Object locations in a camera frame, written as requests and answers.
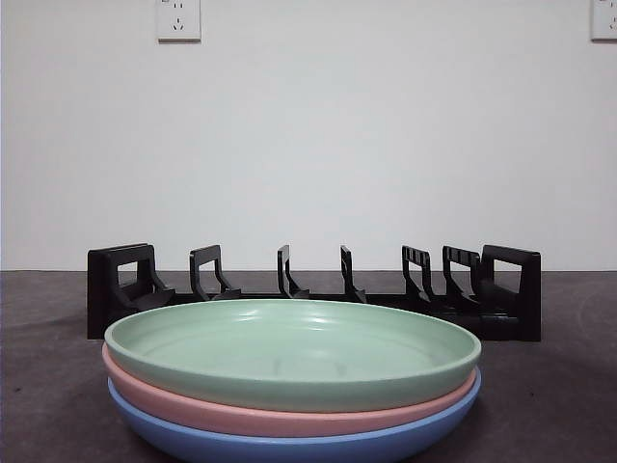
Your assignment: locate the black plate rack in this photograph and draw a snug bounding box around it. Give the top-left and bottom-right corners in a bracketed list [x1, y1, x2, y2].
[86, 242, 542, 343]

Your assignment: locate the green plate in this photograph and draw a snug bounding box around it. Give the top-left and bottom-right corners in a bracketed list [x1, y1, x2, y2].
[103, 298, 483, 414]

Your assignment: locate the pink plate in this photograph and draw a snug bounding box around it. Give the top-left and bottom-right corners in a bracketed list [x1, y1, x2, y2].
[100, 344, 483, 440]

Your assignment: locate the blue plate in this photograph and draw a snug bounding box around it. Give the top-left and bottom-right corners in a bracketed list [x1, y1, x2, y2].
[106, 370, 483, 463]

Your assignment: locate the white wall socket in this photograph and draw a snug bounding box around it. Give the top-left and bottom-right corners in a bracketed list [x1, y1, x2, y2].
[590, 0, 617, 41]
[156, 0, 201, 42]

